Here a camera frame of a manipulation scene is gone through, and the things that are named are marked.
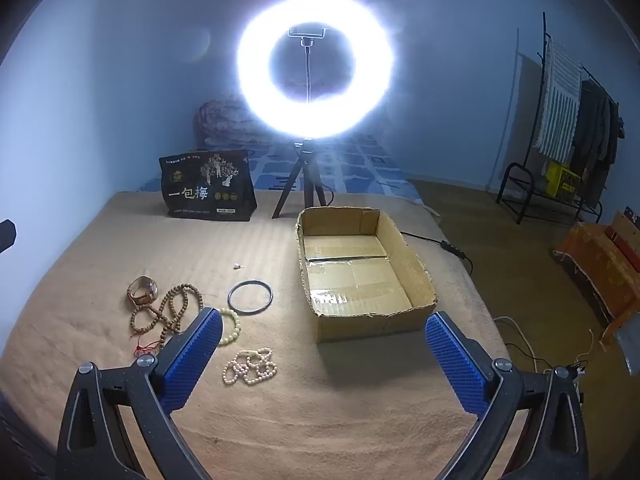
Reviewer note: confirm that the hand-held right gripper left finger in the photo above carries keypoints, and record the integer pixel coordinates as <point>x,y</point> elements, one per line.
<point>192,360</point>

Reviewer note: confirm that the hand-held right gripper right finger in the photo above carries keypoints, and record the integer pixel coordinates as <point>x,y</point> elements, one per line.
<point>457,360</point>

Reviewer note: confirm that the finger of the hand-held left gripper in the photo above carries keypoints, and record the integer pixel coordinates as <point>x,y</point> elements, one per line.
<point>6,236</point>

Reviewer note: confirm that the thin black bangle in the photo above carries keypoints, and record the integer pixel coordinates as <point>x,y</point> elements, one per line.
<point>229,300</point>

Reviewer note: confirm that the rose gold wrist watch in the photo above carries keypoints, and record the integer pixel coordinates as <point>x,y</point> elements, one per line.
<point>149,289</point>

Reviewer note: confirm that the cardboard box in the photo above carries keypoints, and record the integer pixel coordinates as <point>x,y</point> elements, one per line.
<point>345,325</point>

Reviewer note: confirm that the black printed snack bag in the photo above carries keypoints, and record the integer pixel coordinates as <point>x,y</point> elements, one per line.
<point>210,195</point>

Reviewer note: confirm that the red box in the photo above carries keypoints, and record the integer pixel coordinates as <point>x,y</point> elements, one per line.
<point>625,242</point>

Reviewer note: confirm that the black metal clothes rack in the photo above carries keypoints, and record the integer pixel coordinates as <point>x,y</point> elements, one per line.
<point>520,164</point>

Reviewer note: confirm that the yellow box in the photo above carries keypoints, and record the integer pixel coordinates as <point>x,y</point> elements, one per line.
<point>562,182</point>

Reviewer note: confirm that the blue patterned bed sheet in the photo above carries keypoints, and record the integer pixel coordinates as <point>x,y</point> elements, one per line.
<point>360,165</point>

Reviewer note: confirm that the black tripod stand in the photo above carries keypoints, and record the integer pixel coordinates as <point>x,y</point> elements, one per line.
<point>306,157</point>

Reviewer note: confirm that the dark hanging clothes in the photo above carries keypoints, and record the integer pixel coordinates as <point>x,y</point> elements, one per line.
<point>595,130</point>

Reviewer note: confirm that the striped white towel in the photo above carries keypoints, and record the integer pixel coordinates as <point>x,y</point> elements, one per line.
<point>557,105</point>

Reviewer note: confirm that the black phone clamp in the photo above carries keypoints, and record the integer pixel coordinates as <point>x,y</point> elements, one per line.
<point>307,33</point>

